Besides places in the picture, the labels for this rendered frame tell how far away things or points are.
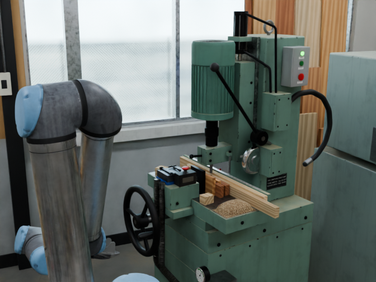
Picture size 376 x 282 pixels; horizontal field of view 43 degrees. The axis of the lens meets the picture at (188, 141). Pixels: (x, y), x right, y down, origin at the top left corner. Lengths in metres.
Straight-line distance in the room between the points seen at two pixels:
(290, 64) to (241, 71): 0.20
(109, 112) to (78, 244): 0.33
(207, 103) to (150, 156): 1.52
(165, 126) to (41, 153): 2.20
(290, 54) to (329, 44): 1.80
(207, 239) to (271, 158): 0.42
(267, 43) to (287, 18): 1.62
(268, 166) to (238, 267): 0.43
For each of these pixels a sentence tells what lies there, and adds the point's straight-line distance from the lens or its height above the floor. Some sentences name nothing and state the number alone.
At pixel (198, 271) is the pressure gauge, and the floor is 0.67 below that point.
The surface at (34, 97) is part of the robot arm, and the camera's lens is 1.13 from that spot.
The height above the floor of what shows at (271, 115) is 1.21.
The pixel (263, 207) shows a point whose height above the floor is 0.92.
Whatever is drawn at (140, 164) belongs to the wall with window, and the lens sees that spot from 3.37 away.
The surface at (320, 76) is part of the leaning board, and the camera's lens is 3.69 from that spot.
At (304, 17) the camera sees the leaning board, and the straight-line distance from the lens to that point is 3.67.
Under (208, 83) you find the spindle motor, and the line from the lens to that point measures 1.90.
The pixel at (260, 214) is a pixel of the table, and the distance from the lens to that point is 1.86.
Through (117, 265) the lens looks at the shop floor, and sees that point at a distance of 3.30.
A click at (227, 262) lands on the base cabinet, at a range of 2.00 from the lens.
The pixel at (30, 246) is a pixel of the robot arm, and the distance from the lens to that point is 1.60.
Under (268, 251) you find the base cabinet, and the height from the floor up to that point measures 0.63.
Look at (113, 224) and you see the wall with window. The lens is 3.47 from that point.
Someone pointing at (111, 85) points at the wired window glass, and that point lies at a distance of 3.26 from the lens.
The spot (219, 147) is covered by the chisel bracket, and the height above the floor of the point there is 1.07.
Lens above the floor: 1.63
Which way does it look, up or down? 15 degrees down
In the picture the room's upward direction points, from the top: straight up
